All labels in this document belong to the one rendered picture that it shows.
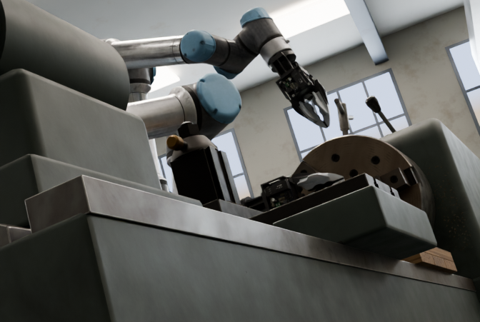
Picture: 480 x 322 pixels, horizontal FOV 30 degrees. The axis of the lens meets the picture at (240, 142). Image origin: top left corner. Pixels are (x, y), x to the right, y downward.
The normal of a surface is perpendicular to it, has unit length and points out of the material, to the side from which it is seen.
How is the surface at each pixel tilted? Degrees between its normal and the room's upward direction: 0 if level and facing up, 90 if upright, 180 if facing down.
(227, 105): 88
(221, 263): 90
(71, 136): 90
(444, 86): 90
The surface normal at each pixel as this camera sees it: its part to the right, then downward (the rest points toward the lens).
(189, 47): -0.59, -0.09
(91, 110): 0.87, -0.37
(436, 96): -0.29, -0.23
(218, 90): 0.57, -0.43
